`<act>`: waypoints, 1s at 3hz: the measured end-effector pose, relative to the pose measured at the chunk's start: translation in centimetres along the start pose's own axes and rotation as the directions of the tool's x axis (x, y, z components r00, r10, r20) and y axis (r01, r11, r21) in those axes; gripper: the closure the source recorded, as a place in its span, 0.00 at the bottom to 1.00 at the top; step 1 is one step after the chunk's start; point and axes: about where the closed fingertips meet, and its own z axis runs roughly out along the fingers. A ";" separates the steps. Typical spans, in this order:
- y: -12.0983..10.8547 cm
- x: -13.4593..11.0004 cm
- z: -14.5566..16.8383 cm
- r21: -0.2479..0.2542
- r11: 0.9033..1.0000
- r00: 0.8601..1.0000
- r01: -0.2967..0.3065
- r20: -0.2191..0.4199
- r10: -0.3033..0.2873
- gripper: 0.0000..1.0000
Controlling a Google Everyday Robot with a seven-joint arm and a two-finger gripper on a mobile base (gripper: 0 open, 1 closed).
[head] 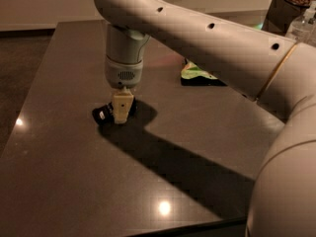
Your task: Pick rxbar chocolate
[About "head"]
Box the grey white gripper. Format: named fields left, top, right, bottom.
left=105, top=57, right=143, bottom=124

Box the black rxbar chocolate bar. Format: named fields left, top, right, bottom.
left=92, top=99, right=137, bottom=126

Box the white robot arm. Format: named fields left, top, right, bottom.
left=94, top=0, right=316, bottom=237

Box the green snack chip bag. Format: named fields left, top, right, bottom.
left=181, top=61, right=215, bottom=80

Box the black stand box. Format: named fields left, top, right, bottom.
left=262, top=0, right=306, bottom=36

